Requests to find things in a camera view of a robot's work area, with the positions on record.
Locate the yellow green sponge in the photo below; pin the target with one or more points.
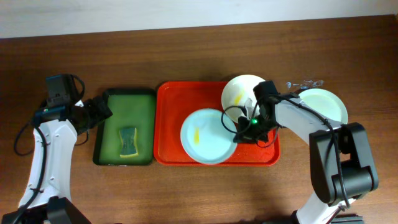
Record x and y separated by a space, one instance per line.
128 142

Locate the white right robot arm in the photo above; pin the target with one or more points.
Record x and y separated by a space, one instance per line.
342 168

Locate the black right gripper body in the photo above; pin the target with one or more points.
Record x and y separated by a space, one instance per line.
249 132

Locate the light blue plate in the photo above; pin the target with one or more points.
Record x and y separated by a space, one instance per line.
207 136

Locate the pale green plate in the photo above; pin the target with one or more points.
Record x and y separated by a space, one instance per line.
325 103

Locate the green plastic tray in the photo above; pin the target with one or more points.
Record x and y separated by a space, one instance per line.
131 107

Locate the cream white plate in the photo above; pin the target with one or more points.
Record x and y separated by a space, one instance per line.
239 92

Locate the red plastic tray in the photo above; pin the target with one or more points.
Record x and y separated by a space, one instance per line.
178 99

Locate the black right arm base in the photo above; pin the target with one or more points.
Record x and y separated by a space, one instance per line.
348 220

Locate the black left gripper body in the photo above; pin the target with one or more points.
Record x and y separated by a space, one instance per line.
94 109

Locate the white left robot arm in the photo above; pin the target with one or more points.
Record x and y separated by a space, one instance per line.
47 197

